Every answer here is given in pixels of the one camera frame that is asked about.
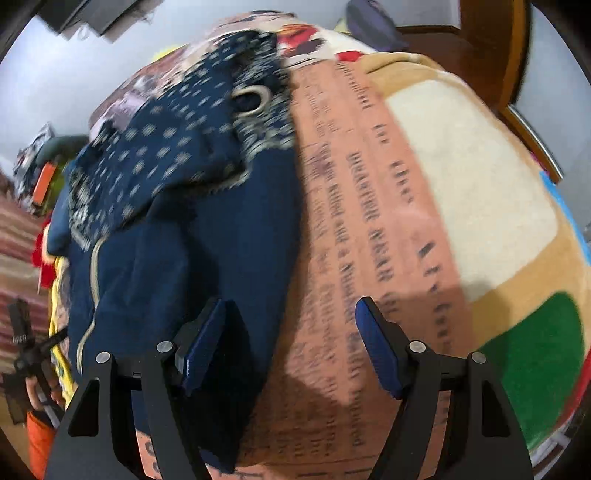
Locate brown wooden door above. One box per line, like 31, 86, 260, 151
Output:
400, 1, 563, 183

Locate orange sleeve forearm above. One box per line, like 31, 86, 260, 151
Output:
26, 410, 56, 479

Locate grey blue bag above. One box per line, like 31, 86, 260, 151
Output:
346, 0, 409, 52

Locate beige fleece blanket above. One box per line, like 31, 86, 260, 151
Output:
360, 53, 590, 469

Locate red cloth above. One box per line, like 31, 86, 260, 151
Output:
31, 219, 56, 289

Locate yellow cloth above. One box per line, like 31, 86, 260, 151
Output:
48, 255, 80, 407

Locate newspaper print bed sheet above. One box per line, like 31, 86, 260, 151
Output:
89, 9, 477, 480

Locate operator left hand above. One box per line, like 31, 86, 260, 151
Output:
25, 362, 65, 412

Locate navy patterned hooded garment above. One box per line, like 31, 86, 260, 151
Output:
48, 30, 301, 473

